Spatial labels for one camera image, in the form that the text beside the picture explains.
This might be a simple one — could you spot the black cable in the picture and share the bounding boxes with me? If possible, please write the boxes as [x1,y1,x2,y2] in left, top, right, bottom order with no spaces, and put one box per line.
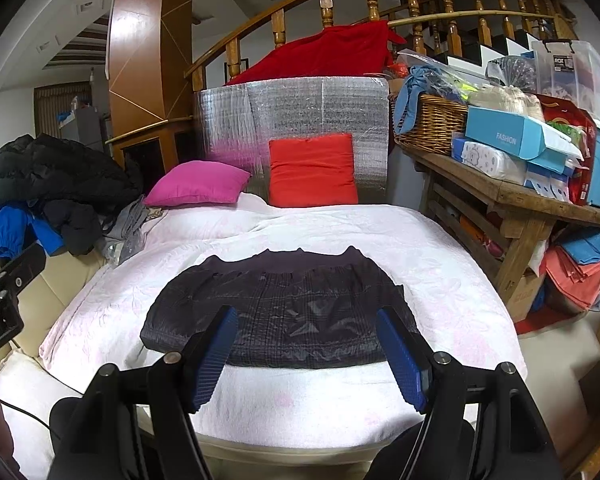
[0,399,53,431]

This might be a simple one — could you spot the clear plastic storage box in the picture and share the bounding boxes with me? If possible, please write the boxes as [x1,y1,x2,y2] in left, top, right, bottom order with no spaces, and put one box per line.
[531,39,600,108]

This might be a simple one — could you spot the wooden stair railing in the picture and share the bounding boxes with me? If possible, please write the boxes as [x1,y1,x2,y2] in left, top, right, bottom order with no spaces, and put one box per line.
[184,0,581,93]

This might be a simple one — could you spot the wooden column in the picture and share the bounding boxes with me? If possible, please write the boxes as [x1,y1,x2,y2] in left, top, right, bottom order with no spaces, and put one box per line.
[105,0,198,191]

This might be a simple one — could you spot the white tissue pack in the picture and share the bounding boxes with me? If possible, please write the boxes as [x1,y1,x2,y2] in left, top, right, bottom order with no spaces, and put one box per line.
[452,140,528,186]

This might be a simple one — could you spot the person's leg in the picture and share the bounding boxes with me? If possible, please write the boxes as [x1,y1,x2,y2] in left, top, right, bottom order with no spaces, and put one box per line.
[47,396,148,480]
[367,417,481,480]

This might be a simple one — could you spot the cream cloth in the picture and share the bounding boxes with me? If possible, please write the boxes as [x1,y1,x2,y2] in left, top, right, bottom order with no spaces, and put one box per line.
[472,85,546,121]

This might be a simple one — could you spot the wooden table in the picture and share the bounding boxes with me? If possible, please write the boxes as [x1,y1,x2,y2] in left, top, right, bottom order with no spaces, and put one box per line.
[395,135,600,323]

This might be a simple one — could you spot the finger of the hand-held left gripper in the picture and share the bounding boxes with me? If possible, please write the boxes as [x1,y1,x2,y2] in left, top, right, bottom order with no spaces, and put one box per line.
[0,243,47,293]

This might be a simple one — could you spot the stack of folded cloths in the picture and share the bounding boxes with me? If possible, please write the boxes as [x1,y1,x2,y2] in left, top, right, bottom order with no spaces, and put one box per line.
[545,230,600,313]

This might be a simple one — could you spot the pile of dark clothes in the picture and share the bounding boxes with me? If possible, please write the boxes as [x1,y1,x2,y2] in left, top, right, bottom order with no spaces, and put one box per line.
[0,132,143,256]

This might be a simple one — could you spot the black quilted jacket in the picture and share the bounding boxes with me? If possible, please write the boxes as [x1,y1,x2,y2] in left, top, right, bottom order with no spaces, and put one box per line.
[140,246,406,370]

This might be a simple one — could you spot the clear plastic bag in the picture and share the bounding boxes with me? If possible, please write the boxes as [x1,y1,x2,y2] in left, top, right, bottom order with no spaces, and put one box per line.
[486,56,538,96]

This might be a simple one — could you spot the grey refrigerator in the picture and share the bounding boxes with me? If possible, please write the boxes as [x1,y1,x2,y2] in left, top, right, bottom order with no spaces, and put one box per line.
[60,105,106,153]

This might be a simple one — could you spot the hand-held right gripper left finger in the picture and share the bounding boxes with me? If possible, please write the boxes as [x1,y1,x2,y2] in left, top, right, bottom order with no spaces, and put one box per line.
[45,305,239,480]

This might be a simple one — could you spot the red printed bag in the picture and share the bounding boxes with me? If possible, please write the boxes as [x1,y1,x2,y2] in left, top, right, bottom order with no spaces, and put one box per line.
[535,94,598,206]

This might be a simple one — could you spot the wicker basket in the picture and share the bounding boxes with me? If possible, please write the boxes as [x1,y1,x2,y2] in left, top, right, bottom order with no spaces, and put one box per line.
[390,92,470,156]

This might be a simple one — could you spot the pink pillow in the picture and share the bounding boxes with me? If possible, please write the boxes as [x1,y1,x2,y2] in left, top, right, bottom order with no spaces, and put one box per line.
[143,160,252,208]

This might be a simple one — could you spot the red pillow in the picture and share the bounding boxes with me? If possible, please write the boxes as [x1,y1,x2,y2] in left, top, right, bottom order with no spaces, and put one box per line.
[268,133,359,208]

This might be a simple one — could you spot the blue cloth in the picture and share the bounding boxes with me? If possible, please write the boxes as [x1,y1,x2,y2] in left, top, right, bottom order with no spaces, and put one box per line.
[392,65,448,136]

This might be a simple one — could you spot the blue jacket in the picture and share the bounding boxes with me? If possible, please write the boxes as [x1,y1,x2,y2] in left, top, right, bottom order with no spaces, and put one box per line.
[0,205,65,263]

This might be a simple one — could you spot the red cloth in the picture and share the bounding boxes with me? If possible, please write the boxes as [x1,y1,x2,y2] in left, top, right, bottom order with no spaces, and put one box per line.
[225,20,408,86]

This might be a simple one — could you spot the light blue cardboard box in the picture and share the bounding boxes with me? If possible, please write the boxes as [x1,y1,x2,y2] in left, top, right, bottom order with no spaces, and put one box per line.
[465,105,586,173]

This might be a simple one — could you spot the person's left leg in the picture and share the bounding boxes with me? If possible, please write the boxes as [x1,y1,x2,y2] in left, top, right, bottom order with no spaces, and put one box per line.
[47,396,148,480]

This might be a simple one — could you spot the person's right leg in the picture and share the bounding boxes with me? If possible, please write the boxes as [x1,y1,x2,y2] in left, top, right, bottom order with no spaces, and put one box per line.
[367,417,481,480]

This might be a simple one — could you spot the silver foil insulation board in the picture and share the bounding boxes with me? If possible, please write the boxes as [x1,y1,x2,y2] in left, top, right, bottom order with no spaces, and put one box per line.
[192,75,391,206]

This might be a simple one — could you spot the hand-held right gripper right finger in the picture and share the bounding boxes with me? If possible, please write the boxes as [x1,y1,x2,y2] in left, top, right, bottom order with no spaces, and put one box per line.
[376,306,563,480]

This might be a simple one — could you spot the grey garment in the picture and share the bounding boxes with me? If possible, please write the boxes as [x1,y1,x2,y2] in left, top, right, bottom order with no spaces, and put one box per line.
[97,195,168,266]

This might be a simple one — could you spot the black and white staircase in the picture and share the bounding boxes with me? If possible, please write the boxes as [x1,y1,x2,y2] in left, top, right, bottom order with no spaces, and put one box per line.
[445,25,576,66]

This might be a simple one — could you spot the white blanket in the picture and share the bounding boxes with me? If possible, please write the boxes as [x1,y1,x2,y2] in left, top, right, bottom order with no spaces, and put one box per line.
[0,192,528,480]

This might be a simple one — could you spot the brown cardboard box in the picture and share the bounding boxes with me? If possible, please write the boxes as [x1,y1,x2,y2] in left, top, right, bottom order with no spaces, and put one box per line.
[507,267,548,322]

